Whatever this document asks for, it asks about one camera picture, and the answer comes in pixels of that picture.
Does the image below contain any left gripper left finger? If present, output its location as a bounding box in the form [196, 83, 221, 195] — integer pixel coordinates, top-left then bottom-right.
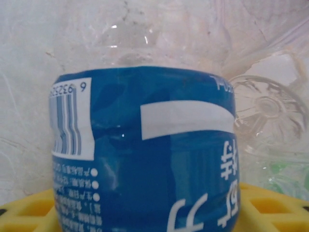
[0, 188, 61, 232]

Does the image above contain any clear bottle green label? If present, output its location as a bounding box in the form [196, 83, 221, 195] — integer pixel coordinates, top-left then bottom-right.
[230, 73, 309, 203]

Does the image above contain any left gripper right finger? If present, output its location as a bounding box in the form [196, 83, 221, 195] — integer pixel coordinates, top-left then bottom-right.
[235, 182, 309, 232]

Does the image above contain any blue label plastic bottle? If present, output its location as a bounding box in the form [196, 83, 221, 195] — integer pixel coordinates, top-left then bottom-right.
[47, 21, 242, 232]

